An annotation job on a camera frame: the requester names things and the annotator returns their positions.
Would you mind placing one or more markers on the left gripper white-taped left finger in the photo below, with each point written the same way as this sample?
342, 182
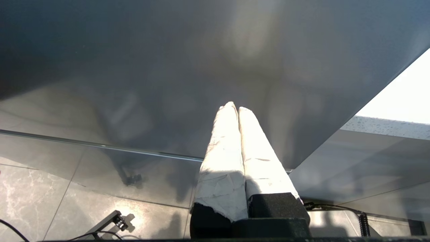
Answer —
221, 161

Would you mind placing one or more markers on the grey base cabinet front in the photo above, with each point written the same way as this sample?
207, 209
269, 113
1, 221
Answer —
369, 168

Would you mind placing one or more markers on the black floor block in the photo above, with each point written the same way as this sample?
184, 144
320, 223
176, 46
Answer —
416, 228

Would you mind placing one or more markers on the small black metal bracket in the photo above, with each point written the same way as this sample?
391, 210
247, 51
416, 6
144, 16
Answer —
116, 218

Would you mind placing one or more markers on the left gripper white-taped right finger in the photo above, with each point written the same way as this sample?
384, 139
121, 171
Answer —
262, 168

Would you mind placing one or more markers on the tall fridge with grey front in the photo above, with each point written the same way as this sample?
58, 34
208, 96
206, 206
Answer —
134, 67

